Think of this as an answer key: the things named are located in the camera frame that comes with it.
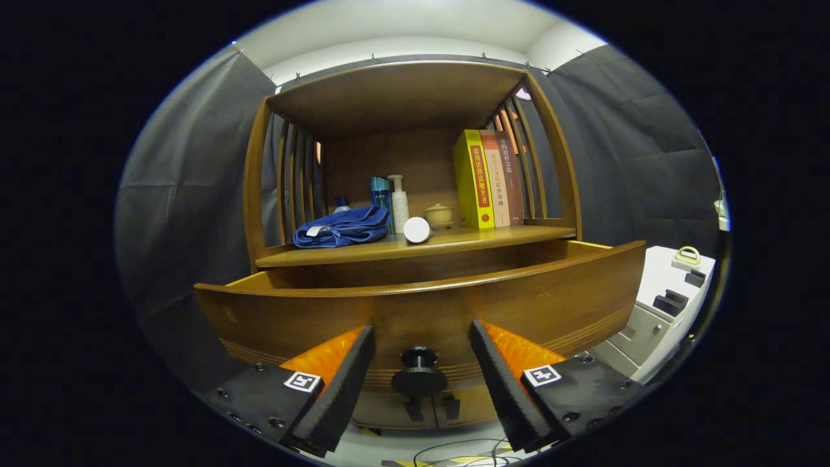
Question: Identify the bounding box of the brown wooden drawer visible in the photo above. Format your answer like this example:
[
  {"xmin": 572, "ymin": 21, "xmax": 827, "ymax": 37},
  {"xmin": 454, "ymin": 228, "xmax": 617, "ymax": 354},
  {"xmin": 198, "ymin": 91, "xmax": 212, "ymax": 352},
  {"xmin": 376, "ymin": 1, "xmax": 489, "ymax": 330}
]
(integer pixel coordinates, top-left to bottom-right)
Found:
[{"xmin": 193, "ymin": 240, "xmax": 647, "ymax": 398}]

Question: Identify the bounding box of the beige lidded teacup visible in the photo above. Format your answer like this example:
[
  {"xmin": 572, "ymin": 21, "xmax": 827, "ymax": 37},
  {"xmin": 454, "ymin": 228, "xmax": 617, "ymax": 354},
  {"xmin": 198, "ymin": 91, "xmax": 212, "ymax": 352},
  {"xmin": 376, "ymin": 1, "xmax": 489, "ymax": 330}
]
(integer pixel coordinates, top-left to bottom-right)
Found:
[{"xmin": 425, "ymin": 203, "xmax": 457, "ymax": 231}]

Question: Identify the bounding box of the white green cleanser tube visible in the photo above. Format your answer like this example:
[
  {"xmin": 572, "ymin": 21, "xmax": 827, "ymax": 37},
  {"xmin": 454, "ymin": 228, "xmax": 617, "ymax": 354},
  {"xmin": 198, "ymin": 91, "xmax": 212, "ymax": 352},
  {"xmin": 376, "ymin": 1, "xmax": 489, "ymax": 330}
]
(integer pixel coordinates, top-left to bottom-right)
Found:
[{"xmin": 403, "ymin": 217, "xmax": 432, "ymax": 245}]

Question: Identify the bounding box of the orange and white book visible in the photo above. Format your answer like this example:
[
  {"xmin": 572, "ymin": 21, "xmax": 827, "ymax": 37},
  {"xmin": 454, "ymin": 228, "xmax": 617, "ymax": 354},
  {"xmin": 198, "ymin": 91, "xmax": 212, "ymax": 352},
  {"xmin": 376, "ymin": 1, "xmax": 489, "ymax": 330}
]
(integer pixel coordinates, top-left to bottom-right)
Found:
[{"xmin": 480, "ymin": 130, "xmax": 510, "ymax": 228}]

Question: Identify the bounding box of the blue folded towel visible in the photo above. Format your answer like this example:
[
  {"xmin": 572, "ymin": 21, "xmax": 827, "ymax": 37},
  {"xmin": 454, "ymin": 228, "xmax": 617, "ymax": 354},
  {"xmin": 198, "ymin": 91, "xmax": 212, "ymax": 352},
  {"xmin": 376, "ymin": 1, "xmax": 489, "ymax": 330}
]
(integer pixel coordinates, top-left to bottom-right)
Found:
[{"xmin": 293, "ymin": 206, "xmax": 392, "ymax": 249}]

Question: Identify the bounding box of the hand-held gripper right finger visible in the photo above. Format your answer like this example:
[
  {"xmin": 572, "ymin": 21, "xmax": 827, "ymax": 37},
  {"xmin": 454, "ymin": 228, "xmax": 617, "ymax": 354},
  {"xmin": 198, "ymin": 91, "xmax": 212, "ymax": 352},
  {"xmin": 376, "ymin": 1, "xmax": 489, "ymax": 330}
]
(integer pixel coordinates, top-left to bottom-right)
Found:
[{"xmin": 471, "ymin": 320, "xmax": 646, "ymax": 455}]

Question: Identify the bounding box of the wooden cabinet door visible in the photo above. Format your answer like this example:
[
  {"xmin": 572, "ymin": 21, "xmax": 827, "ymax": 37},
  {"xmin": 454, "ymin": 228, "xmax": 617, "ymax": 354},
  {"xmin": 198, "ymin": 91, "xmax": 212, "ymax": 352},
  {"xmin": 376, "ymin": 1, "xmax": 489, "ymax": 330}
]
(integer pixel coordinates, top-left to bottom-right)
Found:
[
  {"xmin": 433, "ymin": 384, "xmax": 503, "ymax": 429},
  {"xmin": 350, "ymin": 388, "xmax": 436, "ymax": 430}
]

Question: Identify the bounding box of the brown wooden cabinet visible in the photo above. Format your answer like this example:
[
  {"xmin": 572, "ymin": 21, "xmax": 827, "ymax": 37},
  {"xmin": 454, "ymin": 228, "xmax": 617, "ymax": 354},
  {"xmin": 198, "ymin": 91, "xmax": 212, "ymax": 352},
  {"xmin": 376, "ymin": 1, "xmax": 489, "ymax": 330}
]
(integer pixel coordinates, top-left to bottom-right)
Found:
[{"xmin": 243, "ymin": 60, "xmax": 583, "ymax": 430}]

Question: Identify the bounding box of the brown book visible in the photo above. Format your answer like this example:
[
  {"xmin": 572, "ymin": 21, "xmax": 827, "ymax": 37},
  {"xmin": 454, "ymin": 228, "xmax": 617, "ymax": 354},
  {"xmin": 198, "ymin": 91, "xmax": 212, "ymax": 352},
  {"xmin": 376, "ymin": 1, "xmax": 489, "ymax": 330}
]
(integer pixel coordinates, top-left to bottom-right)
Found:
[{"xmin": 495, "ymin": 130, "xmax": 525, "ymax": 226}]

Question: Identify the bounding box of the white drawer unit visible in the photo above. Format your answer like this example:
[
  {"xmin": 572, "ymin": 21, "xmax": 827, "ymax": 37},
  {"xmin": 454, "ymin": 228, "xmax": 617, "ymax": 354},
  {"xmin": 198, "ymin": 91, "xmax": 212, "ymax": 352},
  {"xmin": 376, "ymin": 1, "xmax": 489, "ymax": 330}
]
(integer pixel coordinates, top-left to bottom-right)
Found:
[{"xmin": 587, "ymin": 245, "xmax": 717, "ymax": 385}]

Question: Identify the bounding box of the black cable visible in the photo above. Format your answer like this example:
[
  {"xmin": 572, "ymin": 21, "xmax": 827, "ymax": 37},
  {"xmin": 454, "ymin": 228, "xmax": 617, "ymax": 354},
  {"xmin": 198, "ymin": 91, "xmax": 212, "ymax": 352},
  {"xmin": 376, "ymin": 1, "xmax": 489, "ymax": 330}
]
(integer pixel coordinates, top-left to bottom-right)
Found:
[{"xmin": 412, "ymin": 438, "xmax": 519, "ymax": 466}]

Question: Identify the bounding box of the white pump bottle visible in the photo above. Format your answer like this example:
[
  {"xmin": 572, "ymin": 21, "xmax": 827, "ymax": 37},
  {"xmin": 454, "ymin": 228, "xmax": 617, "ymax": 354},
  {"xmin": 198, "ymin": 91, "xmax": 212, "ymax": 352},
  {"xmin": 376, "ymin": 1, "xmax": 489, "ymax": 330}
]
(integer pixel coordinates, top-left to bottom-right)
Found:
[{"xmin": 387, "ymin": 174, "xmax": 410, "ymax": 234}]

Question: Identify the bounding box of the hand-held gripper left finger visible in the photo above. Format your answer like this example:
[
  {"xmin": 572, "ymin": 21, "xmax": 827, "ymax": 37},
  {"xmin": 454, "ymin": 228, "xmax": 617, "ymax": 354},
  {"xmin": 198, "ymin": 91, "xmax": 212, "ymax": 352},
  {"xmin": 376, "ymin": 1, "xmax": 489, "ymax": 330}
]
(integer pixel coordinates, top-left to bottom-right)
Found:
[{"xmin": 195, "ymin": 326, "xmax": 377, "ymax": 458}]

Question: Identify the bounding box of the yellow book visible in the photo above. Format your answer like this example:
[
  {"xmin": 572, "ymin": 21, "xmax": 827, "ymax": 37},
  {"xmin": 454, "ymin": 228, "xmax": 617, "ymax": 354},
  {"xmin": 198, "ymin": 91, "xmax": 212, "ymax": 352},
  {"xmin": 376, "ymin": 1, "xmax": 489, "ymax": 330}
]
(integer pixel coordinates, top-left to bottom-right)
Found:
[{"xmin": 452, "ymin": 129, "xmax": 495, "ymax": 230}]

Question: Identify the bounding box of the wooden countertop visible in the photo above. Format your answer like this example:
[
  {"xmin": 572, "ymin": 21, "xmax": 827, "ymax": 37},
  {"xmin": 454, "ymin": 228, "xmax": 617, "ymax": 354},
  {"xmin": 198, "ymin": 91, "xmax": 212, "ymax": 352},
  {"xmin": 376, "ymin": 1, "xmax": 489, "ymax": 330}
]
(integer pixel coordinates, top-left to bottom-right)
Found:
[{"xmin": 255, "ymin": 224, "xmax": 578, "ymax": 269}]

